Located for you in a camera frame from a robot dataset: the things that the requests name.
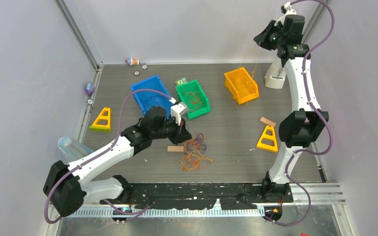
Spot yellow triangular toy left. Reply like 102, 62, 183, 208
89, 107, 111, 132

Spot orange cable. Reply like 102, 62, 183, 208
177, 91, 214, 173

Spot white metronome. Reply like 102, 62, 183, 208
265, 59, 286, 89

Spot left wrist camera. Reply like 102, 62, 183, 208
171, 102, 188, 125

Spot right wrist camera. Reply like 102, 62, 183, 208
278, 2, 297, 24

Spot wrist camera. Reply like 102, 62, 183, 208
171, 102, 188, 125
278, 2, 297, 24

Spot green gear toy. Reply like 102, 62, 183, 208
175, 78, 188, 86

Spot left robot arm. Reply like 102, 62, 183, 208
43, 103, 192, 217

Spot yellow triangular toy right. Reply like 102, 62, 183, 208
256, 125, 279, 152

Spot small toy figurine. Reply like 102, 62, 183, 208
125, 58, 140, 66

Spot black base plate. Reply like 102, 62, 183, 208
110, 182, 293, 210

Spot purple round toy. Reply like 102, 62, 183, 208
85, 82, 95, 95

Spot yellow triangular toy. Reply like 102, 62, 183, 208
256, 125, 279, 152
89, 107, 111, 132

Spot blue plastic bin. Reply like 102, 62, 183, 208
130, 75, 173, 118

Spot small wooden block right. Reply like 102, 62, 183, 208
260, 117, 276, 127

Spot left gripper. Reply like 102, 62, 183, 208
151, 114, 191, 146

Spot green plastic bin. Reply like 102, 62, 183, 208
175, 80, 211, 119

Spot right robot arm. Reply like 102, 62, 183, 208
253, 13, 329, 202

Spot clear blue plastic container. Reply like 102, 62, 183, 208
58, 136, 94, 162

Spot yellow cable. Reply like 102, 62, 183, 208
234, 47, 260, 108

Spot orange plastic bin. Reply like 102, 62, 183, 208
224, 67, 259, 105

